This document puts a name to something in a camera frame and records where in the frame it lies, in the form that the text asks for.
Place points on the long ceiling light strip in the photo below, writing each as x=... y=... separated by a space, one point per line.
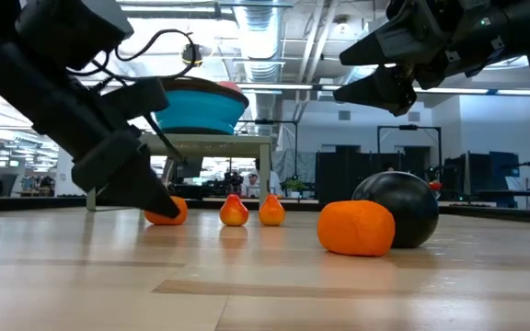
x=283 y=86

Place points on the small red object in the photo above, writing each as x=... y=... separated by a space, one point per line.
x=437 y=186

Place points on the orange mandarin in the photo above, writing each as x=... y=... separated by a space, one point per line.
x=354 y=227
x=183 y=209

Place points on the black room partition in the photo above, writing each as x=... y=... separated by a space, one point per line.
x=338 y=177

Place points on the dark background monitor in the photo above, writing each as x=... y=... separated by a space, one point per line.
x=189 y=170

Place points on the grey wall vent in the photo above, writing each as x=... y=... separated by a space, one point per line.
x=344 y=115
x=414 y=117

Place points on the black overhead camera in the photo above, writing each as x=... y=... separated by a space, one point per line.
x=191 y=54

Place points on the small orange-red pear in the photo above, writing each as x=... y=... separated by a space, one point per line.
x=272 y=213
x=234 y=213

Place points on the silver ribbed ventilation duct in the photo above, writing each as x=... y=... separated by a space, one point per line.
x=260 y=41

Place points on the pink peach with leaf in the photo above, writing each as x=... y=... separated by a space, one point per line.
x=230 y=86

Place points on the blue collapsible strainer bowl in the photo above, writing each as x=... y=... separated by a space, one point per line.
x=200 y=110

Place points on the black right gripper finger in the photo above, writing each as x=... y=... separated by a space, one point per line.
x=394 y=46
x=380 y=89

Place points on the pale green metal stand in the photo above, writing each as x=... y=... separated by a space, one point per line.
x=210 y=144

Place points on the blue black background workstation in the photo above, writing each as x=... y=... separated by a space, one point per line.
x=504 y=170

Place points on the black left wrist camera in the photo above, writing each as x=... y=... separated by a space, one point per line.
x=136 y=99

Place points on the black plum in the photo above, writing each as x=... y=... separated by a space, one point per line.
x=407 y=207

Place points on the round ceiling fixture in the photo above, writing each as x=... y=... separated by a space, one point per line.
x=341 y=25

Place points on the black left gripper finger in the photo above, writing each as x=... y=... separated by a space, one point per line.
x=141 y=193

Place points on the person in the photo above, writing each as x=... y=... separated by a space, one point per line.
x=251 y=184

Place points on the black aluminium table frame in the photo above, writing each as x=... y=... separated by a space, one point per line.
x=499 y=215

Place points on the black background robot arm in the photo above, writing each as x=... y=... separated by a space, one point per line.
x=226 y=184

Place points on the black background frame stand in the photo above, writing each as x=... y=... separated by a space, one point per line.
x=407 y=127

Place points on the green potted plant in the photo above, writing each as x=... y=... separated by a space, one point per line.
x=292 y=185

